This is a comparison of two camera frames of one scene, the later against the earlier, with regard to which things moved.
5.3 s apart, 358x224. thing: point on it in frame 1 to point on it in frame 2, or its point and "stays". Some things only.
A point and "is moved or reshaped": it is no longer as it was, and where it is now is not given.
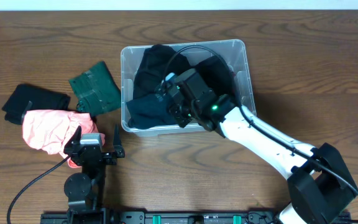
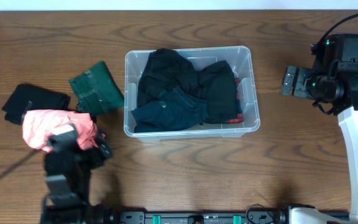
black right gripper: [176, 107] to [303, 89]
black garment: [153, 63] is moved or reshaped
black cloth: [42, 99] stays
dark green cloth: [96, 90] stays
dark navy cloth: [150, 112] is moved or reshaped
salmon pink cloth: [50, 130] stays
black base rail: [183, 217] stays
